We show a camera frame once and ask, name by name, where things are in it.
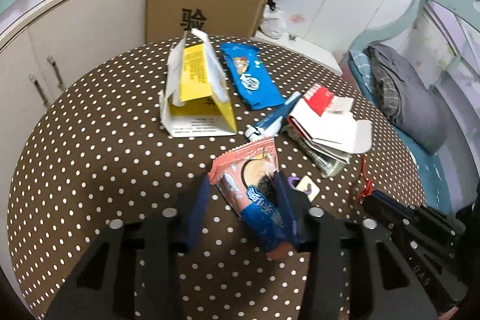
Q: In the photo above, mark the small white tag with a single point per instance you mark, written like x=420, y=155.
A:
x=304, y=185

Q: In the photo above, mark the pink blue snack wrapper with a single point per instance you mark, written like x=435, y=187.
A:
x=244, y=176

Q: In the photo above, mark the bed with teal quilt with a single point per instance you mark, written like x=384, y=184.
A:
x=422, y=72

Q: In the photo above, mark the white plastic bag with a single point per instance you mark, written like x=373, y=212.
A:
x=272, y=23

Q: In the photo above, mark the folded grey duvet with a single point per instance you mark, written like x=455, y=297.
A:
x=405, y=101

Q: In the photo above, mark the yellow white carton box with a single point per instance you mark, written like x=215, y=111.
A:
x=196, y=101

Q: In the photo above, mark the red covered bench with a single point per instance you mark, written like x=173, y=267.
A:
x=307, y=49

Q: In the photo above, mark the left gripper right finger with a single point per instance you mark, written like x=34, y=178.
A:
x=352, y=266

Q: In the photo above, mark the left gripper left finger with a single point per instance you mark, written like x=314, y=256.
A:
x=130, y=272

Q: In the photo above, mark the blue white toothpaste tube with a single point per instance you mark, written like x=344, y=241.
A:
x=272, y=124

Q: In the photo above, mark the red white paper stack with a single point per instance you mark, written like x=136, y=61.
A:
x=324, y=127

